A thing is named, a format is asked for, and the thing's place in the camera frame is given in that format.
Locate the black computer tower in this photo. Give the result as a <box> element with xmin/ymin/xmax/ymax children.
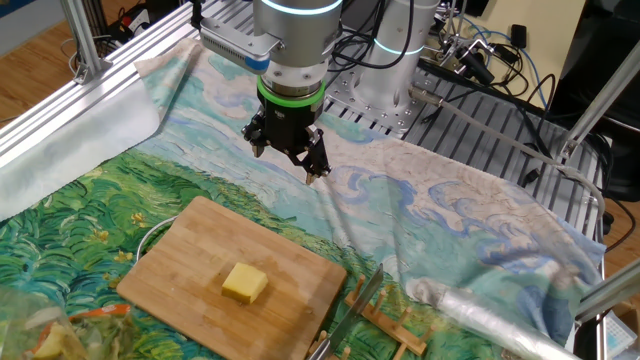
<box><xmin>547</xmin><ymin>0</ymin><xmax>640</xmax><ymax>204</ymax></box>

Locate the small yellow potato scrap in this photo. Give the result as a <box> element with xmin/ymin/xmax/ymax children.
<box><xmin>32</xmin><ymin>322</ymin><xmax>89</xmax><ymax>360</ymax></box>

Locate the black red power strip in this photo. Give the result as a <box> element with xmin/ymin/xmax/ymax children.
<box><xmin>107</xmin><ymin>4</ymin><xmax>151</xmax><ymax>44</ymax></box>

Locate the white perforated box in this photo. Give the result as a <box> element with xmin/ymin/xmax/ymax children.
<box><xmin>602</xmin><ymin>309</ymin><xmax>626</xmax><ymax>360</ymax></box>

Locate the black clamp mount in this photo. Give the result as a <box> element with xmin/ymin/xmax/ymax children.
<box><xmin>434</xmin><ymin>34</ymin><xmax>501</xmax><ymax>86</ymax></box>

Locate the bamboo cutting board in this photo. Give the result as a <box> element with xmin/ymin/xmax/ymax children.
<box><xmin>115</xmin><ymin>195</ymin><xmax>349</xmax><ymax>360</ymax></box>

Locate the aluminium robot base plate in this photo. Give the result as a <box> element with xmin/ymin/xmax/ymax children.
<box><xmin>323</xmin><ymin>64</ymin><xmax>429</xmax><ymax>140</ymax></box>

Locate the black cable plug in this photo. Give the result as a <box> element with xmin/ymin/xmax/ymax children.
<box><xmin>519</xmin><ymin>167</ymin><xmax>542</xmax><ymax>189</ymax></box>

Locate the aluminium frame beam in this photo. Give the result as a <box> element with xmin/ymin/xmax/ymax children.
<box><xmin>574</xmin><ymin>257</ymin><xmax>640</xmax><ymax>324</ymax></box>

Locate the blue cable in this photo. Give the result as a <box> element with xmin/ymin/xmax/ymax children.
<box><xmin>452</xmin><ymin>14</ymin><xmax>551</xmax><ymax>109</ymax></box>

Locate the plastic wrap roll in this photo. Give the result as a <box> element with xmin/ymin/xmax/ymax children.
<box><xmin>407</xmin><ymin>277</ymin><xmax>581</xmax><ymax>360</ymax></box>

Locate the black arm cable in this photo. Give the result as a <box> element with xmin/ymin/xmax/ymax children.
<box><xmin>329</xmin><ymin>0</ymin><xmax>416</xmax><ymax>71</ymax></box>

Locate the steel cleaver knife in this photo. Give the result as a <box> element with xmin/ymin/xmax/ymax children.
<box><xmin>307</xmin><ymin>263</ymin><xmax>385</xmax><ymax>360</ymax></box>

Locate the yellow potato chunk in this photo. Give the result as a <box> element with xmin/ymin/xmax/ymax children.
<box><xmin>221</xmin><ymin>262</ymin><xmax>269</xmax><ymax>305</ymax></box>

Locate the wooden peg rack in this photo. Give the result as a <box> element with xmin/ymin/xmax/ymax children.
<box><xmin>305</xmin><ymin>273</ymin><xmax>439</xmax><ymax>360</ymax></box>

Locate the aluminium frame post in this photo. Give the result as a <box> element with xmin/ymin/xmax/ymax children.
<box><xmin>58</xmin><ymin>0</ymin><xmax>114</xmax><ymax>85</ymax></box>
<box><xmin>555</xmin><ymin>38</ymin><xmax>640</xmax><ymax>162</ymax></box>

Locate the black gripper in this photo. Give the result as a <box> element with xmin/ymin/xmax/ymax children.
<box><xmin>242</xmin><ymin>97</ymin><xmax>332</xmax><ymax>185</ymax></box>

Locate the plastic bag with orange label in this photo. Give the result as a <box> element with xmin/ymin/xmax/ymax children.
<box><xmin>0</xmin><ymin>284</ymin><xmax>151</xmax><ymax>360</ymax></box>

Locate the grey sheathed cable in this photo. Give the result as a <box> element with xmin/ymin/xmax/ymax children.
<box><xmin>408</xmin><ymin>84</ymin><xmax>607</xmax><ymax>236</ymax></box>

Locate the painted landscape tablecloth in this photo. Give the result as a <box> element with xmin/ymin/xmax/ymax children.
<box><xmin>0</xmin><ymin>37</ymin><xmax>606</xmax><ymax>360</ymax></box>

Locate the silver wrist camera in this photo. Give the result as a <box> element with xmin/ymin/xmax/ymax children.
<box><xmin>198</xmin><ymin>17</ymin><xmax>281</xmax><ymax>71</ymax></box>

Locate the black power adapter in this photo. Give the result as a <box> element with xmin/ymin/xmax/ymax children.
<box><xmin>509</xmin><ymin>23</ymin><xmax>529</xmax><ymax>50</ymax></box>

